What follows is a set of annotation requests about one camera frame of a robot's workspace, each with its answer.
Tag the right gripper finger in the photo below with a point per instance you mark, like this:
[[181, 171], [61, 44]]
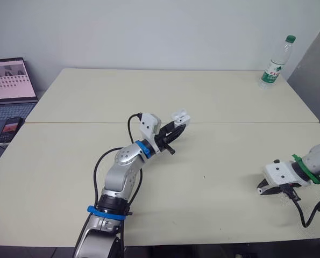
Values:
[[263, 184], [273, 191]]

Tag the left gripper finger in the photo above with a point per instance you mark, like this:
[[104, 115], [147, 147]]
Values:
[[178, 133], [168, 126]]

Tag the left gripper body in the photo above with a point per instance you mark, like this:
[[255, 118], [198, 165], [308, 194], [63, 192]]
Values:
[[162, 139]]

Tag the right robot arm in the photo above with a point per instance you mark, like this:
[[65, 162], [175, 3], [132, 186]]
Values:
[[317, 161]]

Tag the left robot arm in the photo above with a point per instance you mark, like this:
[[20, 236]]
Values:
[[116, 177]]

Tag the open grey laptop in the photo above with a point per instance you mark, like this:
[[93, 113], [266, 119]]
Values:
[[6, 86]]

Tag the clear bottle with green cap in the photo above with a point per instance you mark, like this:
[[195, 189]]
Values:
[[275, 64]]

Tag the black smartphone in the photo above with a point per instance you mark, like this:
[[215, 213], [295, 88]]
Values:
[[11, 128]]

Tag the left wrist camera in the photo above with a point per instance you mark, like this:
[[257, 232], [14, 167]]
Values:
[[148, 125]]

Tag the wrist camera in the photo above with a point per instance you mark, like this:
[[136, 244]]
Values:
[[280, 172], [148, 125]]

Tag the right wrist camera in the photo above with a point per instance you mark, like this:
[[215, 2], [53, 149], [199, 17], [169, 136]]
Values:
[[280, 172]]

